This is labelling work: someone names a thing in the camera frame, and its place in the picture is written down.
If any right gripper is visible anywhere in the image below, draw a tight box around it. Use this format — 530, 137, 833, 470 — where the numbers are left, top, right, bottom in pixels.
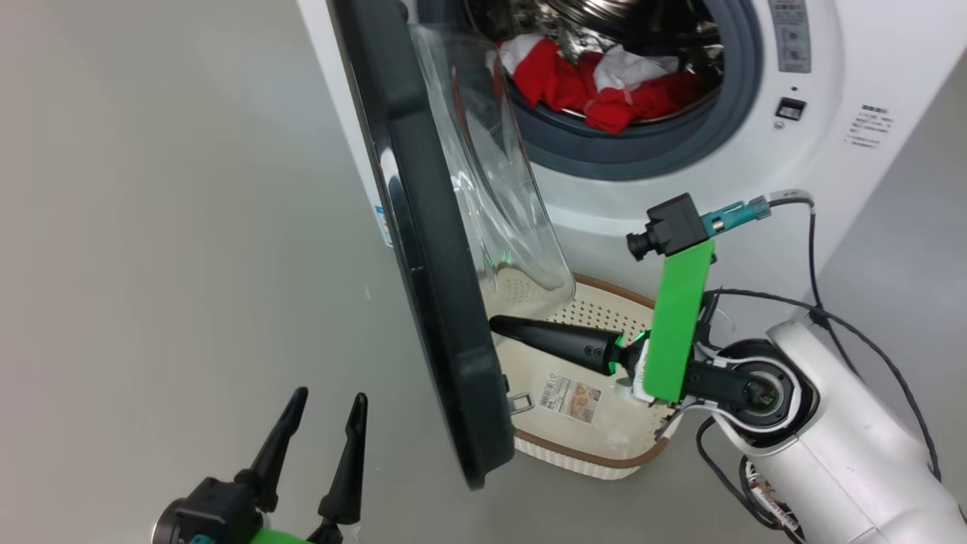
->
490, 316, 652, 401

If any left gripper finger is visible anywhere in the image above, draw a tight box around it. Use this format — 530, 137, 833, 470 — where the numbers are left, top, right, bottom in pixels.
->
234, 387, 309, 515
308, 393, 369, 544

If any black round washer door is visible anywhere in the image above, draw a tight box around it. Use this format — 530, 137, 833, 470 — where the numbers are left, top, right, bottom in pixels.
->
326, 0, 576, 490

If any printed paper basket label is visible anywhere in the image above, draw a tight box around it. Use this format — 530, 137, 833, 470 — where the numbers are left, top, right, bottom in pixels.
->
538, 372, 603, 422

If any cream perforated laundry basket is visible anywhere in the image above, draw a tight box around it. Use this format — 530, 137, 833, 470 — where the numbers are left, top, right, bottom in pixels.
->
483, 272, 684, 481

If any grey rubber door gasket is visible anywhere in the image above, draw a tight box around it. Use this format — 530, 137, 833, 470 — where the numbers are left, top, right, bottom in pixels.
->
416, 0, 764, 181

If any steel washing drum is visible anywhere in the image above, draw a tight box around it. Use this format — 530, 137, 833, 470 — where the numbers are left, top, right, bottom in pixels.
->
462, 0, 726, 125

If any white front-load washing machine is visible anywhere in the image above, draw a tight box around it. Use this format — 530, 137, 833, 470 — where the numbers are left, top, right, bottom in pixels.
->
297, 0, 967, 326

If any grey washer warning sticker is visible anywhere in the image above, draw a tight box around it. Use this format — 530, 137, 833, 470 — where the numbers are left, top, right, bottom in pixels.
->
769, 0, 813, 74

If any green left camera mount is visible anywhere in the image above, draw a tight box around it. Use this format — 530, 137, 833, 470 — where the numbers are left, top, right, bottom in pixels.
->
248, 527, 312, 544

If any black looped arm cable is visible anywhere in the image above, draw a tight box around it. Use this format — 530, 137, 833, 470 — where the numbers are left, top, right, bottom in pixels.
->
695, 417, 805, 544

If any teal right cable connector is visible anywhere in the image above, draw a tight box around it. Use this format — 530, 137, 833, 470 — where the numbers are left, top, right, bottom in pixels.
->
701, 195, 773, 236

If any black camera cable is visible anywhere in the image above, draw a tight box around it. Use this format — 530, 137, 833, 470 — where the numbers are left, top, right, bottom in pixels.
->
767, 189, 866, 379

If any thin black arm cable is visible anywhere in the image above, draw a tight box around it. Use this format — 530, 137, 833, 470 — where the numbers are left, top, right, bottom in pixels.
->
706, 287, 943, 482

